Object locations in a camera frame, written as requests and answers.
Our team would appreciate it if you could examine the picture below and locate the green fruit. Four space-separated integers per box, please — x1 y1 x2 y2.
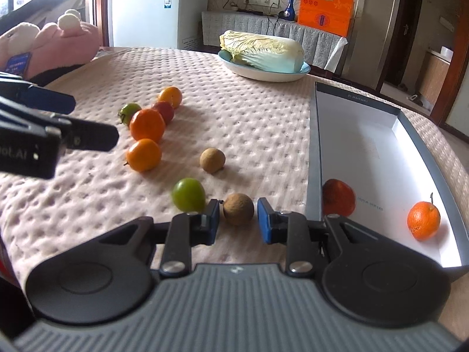
118 103 142 126
171 178 206 212

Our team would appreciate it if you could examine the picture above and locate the brown longan fruit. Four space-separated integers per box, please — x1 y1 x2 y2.
200 148 226 174
222 193 254 226

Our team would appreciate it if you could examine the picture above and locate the red fruit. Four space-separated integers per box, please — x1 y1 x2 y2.
152 102 174 125
322 179 356 217

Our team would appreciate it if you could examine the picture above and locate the large orange mandarin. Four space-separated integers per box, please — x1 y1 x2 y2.
129 109 166 143

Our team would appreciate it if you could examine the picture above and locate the small orange kumquat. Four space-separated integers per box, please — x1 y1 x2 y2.
125 138 162 172
157 86 183 110

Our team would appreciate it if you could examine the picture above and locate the grey white cardboard box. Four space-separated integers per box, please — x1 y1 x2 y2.
305 82 468 280

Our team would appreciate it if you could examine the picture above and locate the stemmed mandarin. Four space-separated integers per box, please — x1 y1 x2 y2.
407 194 441 242

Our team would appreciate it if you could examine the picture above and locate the wooden kitchen cabinet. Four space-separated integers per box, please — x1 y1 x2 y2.
417 47 452 111

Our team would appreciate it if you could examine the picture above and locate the pink plush toy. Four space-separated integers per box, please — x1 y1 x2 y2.
1 10 100 87

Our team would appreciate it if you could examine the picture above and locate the red fruit on table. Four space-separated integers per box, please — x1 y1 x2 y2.
152 102 174 125

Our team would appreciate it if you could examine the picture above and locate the pink quilted table cover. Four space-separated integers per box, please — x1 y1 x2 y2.
0 46 469 332

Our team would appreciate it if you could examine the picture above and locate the white chest freezer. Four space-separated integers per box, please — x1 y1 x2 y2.
110 0 208 50

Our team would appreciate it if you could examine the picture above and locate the white blue plate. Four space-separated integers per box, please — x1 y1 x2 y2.
218 50 311 83

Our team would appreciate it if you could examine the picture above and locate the napa cabbage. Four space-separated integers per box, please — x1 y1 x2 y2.
219 30 305 74

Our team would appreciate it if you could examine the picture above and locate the cloth covered TV cabinet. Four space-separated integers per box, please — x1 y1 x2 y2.
202 11 348 72

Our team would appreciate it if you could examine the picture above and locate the blue glass bottle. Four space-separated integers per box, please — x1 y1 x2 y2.
282 0 296 21

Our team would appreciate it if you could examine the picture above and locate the orange gift bag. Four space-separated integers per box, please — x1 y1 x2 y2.
298 0 354 37

